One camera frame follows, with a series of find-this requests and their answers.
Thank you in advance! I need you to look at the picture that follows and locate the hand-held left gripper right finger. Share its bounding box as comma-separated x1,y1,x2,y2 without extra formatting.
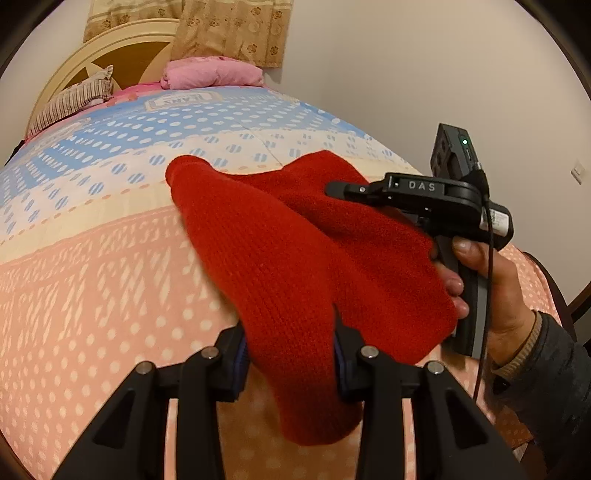
333,309,522,480

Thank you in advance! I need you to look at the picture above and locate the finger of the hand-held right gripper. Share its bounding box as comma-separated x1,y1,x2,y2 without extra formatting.
324,181,389,205

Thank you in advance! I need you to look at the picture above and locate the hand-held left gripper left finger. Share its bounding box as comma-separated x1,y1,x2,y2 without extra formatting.
51,325,252,480

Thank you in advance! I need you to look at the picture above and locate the red knitted sweater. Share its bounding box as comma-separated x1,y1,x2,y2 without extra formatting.
165,150,460,448

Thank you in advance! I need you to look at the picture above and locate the person's right forearm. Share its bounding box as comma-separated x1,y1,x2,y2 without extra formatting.
489,311,591,480

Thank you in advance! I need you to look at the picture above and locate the person's right hand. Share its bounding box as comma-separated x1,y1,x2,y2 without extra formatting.
429,235,539,365

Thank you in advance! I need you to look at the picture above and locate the dotted pink blue bedsheet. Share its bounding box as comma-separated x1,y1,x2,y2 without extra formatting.
0,85,566,480

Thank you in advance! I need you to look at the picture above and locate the brown wooden furniture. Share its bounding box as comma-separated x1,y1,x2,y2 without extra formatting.
566,281,591,330

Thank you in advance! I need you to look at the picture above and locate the pink folded blanket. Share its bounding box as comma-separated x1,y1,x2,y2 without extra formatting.
161,56,266,90

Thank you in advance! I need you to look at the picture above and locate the beige patterned curtain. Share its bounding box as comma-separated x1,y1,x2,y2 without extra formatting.
83,0,294,70

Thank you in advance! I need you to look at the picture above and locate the pink printed cloth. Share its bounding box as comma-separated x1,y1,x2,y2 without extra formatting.
113,82,162,100

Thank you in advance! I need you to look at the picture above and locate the striped grey pillow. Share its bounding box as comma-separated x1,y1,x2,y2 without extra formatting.
28,65,115,137

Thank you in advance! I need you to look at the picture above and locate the dark cloth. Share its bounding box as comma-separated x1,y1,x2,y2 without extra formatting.
4,138,26,164

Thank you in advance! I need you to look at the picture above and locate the cream wooden headboard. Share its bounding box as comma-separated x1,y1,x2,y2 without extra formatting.
25,31,183,137

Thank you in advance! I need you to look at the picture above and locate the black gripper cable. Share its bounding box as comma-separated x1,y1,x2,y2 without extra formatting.
468,168,497,400

